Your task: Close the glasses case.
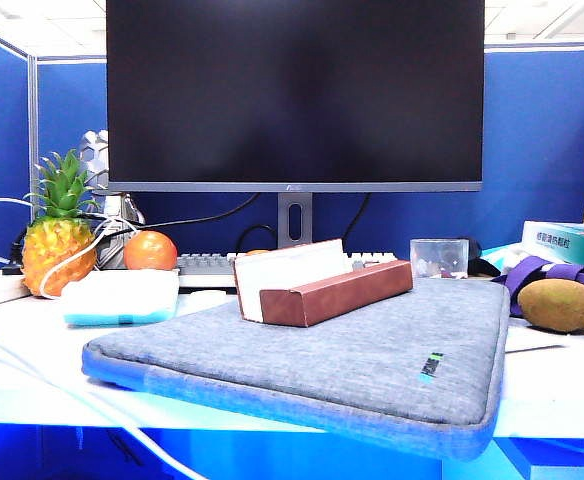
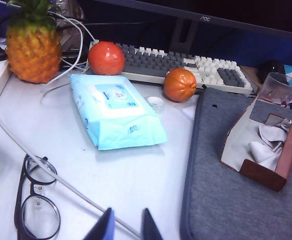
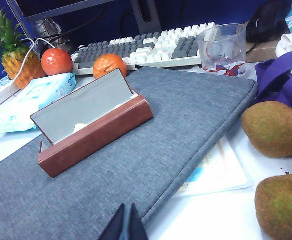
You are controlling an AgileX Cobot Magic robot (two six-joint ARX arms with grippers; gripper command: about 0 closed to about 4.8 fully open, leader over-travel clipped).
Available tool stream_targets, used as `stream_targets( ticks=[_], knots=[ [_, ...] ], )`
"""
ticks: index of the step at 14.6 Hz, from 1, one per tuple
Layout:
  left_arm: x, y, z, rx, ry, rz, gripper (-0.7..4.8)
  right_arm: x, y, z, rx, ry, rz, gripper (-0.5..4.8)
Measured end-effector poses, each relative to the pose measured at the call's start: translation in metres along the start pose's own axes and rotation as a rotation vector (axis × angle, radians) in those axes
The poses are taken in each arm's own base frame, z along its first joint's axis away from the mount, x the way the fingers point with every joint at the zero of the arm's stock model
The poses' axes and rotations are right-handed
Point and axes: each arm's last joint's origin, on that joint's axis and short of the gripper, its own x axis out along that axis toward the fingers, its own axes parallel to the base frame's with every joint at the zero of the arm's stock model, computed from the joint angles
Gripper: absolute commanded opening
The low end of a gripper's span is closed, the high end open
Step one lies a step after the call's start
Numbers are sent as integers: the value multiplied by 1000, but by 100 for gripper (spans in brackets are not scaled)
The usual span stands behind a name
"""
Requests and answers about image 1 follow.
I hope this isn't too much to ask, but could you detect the white and teal box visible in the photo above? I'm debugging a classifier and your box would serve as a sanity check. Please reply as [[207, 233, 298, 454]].
[[60, 269, 181, 328]]

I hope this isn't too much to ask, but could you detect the white computer keyboard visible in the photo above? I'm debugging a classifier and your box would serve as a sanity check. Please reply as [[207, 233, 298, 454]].
[[175, 250, 399, 289]]

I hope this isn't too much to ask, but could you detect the grey fabric laptop sleeve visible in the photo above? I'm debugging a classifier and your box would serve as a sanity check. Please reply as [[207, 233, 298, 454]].
[[81, 277, 512, 462]]

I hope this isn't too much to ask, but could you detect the clear plastic cup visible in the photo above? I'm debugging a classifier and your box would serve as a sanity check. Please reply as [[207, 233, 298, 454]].
[[409, 238, 470, 280]]

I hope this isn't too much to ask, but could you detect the brown glasses case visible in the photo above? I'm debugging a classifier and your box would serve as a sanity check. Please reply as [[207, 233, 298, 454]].
[[232, 238, 415, 329]]

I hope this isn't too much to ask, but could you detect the white cable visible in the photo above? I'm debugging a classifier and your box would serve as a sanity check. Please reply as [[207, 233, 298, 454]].
[[0, 196, 143, 300], [0, 319, 208, 480]]

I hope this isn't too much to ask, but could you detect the teal and white carton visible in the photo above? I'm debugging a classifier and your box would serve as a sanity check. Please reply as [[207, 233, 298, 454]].
[[520, 220, 584, 272]]

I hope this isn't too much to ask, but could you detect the orange fruit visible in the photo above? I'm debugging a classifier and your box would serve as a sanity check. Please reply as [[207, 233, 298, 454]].
[[123, 230, 179, 272]]

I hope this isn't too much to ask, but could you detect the black monitor cable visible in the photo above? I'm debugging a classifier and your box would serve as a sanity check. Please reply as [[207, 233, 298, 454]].
[[79, 192, 262, 236], [341, 192, 373, 240]]

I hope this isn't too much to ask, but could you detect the plastic toy pineapple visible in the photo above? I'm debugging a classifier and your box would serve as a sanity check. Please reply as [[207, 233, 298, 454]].
[[20, 148, 99, 298]]

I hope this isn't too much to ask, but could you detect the grey partition frame post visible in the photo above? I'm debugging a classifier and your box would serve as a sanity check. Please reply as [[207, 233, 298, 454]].
[[26, 53, 40, 221]]

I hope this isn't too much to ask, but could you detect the white robot figurine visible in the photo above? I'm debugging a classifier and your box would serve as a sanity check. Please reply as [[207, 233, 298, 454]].
[[77, 129, 146, 270]]

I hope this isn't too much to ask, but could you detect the black computer monitor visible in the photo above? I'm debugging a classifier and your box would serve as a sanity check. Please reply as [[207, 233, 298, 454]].
[[105, 0, 486, 250]]

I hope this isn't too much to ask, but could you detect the purple strap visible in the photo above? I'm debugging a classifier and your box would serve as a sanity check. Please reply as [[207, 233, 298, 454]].
[[491, 255, 584, 318]]

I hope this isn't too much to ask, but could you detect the brown kiwi fruit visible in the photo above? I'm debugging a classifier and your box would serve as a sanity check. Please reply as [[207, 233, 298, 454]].
[[516, 278, 584, 335]]

